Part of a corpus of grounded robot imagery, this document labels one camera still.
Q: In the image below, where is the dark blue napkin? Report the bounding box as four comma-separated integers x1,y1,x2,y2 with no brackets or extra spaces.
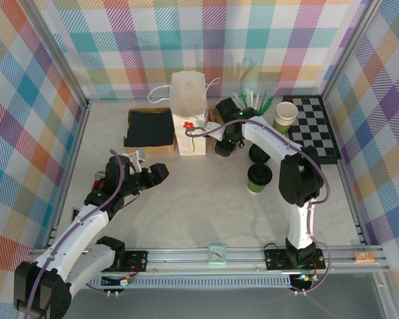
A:
125,111,176,148

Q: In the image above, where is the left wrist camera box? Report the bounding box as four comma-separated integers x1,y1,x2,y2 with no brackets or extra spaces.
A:
123,149,148,173

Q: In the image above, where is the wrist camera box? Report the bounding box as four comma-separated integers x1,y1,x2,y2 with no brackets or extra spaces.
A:
204,121,227,138
123,149,148,173

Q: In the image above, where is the white flower paper bag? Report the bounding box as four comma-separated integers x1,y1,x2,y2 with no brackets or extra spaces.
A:
148,70,222,156

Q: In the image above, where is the small mint green clock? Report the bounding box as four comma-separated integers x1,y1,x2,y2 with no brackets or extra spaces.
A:
207,243,228,266

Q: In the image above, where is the black plastic cup lid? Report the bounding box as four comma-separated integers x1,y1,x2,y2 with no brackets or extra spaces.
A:
247,163,274,185

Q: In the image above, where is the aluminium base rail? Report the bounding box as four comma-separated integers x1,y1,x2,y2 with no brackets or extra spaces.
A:
22,246,392,277

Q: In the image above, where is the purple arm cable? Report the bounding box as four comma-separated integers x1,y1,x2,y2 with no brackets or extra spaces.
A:
185,119,335,296
21,149,124,319

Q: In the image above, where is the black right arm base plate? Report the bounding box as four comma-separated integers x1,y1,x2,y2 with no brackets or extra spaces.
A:
263,247,327,272

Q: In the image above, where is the green white paper cup stack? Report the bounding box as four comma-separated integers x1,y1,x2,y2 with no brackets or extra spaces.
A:
272,101,299,134

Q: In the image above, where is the small connector board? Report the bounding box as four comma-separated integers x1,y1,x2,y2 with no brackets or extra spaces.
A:
289,272,319,287
100,274,135,288

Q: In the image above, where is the black white chessboard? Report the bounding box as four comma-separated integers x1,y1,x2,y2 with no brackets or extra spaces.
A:
281,95,342,165

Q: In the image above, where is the aluminium corner post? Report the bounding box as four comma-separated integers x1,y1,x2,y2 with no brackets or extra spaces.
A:
28,0,90,109
320,0,385,100

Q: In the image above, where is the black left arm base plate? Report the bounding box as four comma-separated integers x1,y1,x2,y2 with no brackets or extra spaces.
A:
87,249,149,274

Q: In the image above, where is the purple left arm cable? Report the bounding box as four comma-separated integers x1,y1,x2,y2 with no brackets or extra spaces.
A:
21,149,124,319

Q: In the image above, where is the grey slotted cable duct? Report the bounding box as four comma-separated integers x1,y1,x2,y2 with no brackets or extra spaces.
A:
39,277,293,289

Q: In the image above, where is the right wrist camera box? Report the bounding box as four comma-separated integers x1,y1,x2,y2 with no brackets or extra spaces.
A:
204,121,227,138

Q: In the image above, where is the black cup lid stack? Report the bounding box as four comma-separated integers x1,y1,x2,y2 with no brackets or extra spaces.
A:
248,147,271,165

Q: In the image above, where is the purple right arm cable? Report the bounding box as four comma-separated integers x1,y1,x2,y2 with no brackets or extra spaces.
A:
185,119,335,296

